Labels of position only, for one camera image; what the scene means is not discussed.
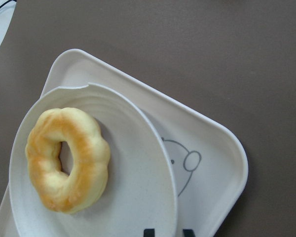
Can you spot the glazed donut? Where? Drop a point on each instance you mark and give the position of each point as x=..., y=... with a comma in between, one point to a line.
x=67, y=160

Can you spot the cream rabbit tray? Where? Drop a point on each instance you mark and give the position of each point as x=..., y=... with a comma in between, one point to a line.
x=208, y=162

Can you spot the white plate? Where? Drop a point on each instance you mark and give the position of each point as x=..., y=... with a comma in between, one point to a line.
x=140, y=192

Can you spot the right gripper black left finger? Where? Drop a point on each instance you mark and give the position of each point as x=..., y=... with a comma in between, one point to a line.
x=149, y=233

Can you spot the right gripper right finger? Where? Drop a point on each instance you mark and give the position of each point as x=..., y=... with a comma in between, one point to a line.
x=188, y=233

